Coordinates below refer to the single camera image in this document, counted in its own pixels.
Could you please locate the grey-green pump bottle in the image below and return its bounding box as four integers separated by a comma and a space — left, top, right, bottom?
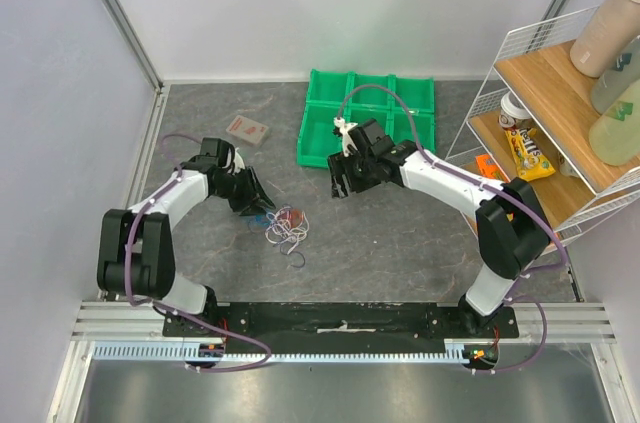
590, 36, 639, 114

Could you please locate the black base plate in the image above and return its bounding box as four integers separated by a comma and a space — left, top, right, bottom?
162, 300, 521, 342

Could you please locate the green compartment bin tray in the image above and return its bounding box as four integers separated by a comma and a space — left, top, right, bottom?
295, 68, 437, 180

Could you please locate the orange snack box upper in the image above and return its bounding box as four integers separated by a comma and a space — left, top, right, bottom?
475, 154, 510, 182

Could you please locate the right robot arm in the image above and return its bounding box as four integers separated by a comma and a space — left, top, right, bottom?
328, 117, 554, 337

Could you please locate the playing card box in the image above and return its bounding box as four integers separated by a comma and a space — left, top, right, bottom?
226, 115, 270, 146

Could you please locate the white wire shelf rack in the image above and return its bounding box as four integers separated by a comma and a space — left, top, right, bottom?
445, 8, 639, 243

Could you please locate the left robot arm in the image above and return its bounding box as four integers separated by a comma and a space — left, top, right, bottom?
97, 137, 275, 337

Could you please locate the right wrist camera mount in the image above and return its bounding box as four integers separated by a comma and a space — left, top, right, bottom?
333, 117, 358, 157

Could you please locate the slotted cable duct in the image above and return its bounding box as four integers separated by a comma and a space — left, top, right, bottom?
92, 341, 480, 364

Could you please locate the paper coffee cup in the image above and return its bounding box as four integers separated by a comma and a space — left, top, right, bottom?
499, 92, 533, 130

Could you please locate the beige pump bottle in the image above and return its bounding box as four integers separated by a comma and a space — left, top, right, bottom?
570, 0, 639, 78

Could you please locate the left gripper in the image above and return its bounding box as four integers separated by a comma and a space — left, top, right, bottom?
213, 166, 275, 217

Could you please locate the yellow candy bag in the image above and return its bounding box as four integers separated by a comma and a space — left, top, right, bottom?
504, 128, 556, 182

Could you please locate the light green pump bottle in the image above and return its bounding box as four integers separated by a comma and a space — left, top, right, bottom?
589, 88, 639, 166

